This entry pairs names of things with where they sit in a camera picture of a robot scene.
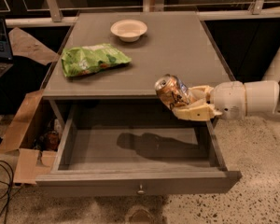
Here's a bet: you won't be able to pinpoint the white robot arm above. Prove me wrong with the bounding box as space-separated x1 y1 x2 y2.
172 47 280 121

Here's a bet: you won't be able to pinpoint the open cardboard box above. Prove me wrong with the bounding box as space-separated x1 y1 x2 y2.
0 27 59 185

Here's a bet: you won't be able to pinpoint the grey cabinet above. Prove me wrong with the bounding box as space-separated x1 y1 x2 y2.
40 10 237 130

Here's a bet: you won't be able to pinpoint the metal railing frame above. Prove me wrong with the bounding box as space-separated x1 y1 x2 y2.
0 0 280 27

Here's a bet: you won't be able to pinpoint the orange soda can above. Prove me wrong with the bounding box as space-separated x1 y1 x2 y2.
154 74 196 110

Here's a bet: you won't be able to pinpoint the metal drawer knob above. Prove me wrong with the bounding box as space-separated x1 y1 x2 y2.
137 184 146 195

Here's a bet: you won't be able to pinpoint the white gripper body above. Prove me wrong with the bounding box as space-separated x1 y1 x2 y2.
210 81 245 119

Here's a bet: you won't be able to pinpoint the green chip bag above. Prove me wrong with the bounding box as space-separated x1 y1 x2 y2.
61 43 132 77

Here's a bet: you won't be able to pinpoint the black cables on floor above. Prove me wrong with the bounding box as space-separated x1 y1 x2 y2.
0 145 17 224

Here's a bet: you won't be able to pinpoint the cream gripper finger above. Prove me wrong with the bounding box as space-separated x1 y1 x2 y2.
189 85 214 102
172 99 222 121

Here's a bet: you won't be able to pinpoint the open grey top drawer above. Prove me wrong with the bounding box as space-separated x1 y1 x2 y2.
36 104 242 196

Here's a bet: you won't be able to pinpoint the white paper bowl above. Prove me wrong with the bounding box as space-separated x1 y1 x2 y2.
110 20 147 42

